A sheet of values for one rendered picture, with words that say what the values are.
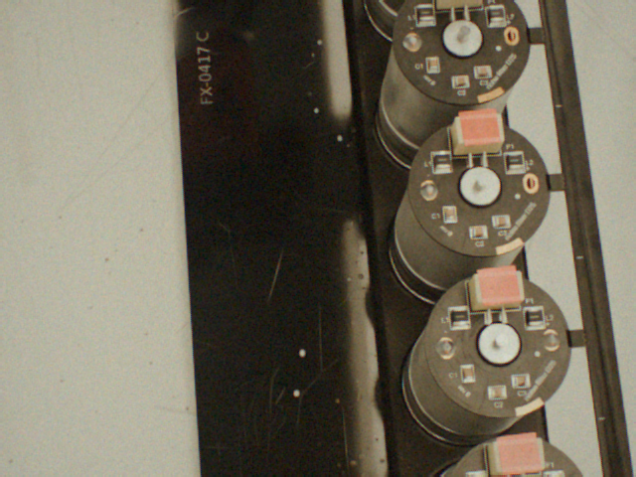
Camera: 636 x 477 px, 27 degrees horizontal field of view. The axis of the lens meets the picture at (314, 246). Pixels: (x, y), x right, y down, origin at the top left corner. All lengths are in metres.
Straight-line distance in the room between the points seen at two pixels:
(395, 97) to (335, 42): 0.05
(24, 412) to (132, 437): 0.02
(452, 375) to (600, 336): 0.03
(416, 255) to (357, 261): 0.04
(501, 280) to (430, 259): 0.02
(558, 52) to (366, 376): 0.08
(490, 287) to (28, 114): 0.13
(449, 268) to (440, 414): 0.03
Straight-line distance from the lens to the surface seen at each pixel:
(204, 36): 0.30
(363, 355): 0.28
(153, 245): 0.29
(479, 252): 0.23
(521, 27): 0.25
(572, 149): 0.24
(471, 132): 0.23
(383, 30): 0.29
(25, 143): 0.31
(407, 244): 0.25
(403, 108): 0.25
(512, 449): 0.22
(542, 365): 0.23
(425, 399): 0.25
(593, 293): 0.23
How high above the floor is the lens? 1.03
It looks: 75 degrees down
